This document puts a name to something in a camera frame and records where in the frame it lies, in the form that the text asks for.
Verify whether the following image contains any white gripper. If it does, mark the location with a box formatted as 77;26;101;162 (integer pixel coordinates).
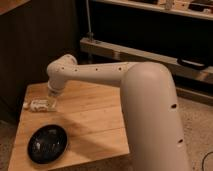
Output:
47;85;62;108

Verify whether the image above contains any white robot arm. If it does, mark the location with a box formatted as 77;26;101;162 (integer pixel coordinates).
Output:
47;54;191;171

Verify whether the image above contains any black ceramic bowl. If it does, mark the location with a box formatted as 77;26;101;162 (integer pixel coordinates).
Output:
27;125;68;164

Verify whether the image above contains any wooden table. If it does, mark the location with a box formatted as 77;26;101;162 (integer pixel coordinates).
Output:
8;81;129;171

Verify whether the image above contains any metal pole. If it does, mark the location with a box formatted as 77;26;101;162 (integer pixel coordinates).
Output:
86;0;93;42

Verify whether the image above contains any long wooden case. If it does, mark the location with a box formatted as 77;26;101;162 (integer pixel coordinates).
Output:
80;37;213;84

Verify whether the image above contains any wooden shelf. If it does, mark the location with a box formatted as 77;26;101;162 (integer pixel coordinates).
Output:
92;0;213;21

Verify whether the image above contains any black case handle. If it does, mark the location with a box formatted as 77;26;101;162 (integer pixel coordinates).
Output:
177;58;209;70

